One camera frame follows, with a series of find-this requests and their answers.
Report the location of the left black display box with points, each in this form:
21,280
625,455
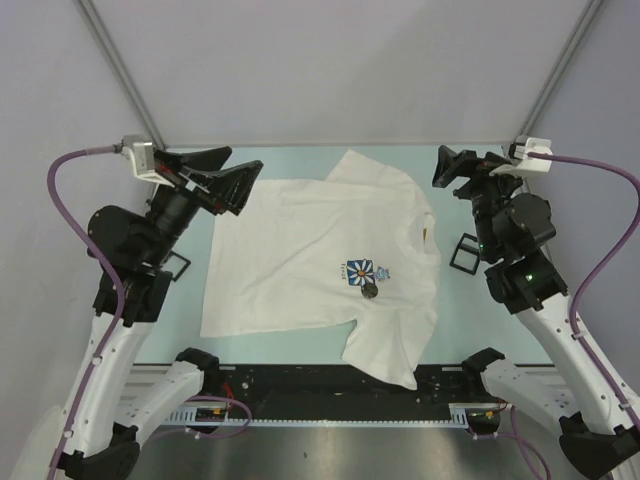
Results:
176,264

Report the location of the dark round brooch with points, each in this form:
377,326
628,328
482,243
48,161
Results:
369,290

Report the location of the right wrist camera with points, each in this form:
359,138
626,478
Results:
519,158

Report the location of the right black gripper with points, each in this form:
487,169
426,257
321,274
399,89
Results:
467,166

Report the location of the white t-shirt with flower print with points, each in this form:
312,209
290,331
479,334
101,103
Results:
300,250

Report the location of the black display box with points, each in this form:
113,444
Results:
176,264
466,255

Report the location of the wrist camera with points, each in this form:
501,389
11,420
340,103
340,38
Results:
138,150
519,158

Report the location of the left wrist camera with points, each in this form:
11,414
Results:
138,150

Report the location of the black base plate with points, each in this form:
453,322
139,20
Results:
341,392

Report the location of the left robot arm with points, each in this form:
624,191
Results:
92,436

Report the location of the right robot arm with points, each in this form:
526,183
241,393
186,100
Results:
596,417

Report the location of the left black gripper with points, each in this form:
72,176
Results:
229,187

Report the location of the grey slotted cable duct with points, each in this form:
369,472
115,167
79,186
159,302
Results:
192,418

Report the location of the right black display box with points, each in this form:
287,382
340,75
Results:
466,255

